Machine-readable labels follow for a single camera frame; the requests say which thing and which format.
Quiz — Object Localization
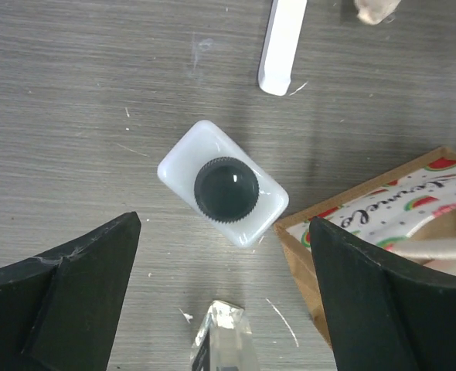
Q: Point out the white bottle grey cap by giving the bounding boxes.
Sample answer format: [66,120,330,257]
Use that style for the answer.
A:
[157,120,289,247]

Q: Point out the beige jacket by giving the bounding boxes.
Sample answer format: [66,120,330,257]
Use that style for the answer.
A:
[353,0,401,26]

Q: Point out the white clothes rack frame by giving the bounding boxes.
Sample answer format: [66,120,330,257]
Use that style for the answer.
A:
[257,0,307,97]

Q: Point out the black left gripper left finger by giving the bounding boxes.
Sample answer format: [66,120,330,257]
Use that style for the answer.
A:
[0,212,141,370]

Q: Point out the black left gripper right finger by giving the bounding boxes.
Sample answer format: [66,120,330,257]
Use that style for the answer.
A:
[309,217,456,370]

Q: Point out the clear bottle grey cap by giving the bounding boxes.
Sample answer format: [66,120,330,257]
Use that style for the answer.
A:
[190,300,260,371]

